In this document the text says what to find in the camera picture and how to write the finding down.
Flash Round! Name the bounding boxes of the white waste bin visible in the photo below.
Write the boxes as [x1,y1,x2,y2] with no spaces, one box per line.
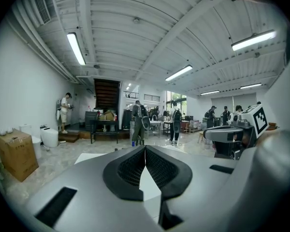
[31,135,43,160]

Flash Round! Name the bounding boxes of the large glass window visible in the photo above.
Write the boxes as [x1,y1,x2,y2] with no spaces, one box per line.
[166,90,188,117]

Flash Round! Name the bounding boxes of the black desk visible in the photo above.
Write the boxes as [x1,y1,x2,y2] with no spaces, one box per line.
[89,118,119,145]

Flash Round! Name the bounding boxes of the white smart toilet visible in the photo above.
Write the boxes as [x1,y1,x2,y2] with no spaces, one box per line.
[40,125,59,148]

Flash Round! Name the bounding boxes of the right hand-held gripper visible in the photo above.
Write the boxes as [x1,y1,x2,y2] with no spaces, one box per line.
[204,104,268,160]

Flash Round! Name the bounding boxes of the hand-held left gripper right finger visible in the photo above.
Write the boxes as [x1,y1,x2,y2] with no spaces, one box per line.
[145,145,237,232]

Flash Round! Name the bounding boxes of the white rectangular bathtub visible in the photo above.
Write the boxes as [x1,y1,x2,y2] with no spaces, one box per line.
[73,144,216,202]

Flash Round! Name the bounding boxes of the plain brown cardboard box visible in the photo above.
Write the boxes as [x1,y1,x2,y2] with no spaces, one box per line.
[0,128,40,183]

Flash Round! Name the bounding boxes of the ceiling air vent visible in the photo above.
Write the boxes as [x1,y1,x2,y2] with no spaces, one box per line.
[32,0,52,26]

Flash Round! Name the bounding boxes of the dark staircase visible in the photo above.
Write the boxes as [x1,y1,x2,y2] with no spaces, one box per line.
[93,78,121,110]

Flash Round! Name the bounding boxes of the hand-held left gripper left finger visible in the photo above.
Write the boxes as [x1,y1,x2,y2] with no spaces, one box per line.
[26,145,159,232]

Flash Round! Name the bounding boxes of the wooden platform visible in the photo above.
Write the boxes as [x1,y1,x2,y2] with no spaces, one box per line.
[58,130,80,144]

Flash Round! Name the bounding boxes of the white square bin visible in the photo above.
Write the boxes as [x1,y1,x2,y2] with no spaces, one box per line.
[19,124,34,138]

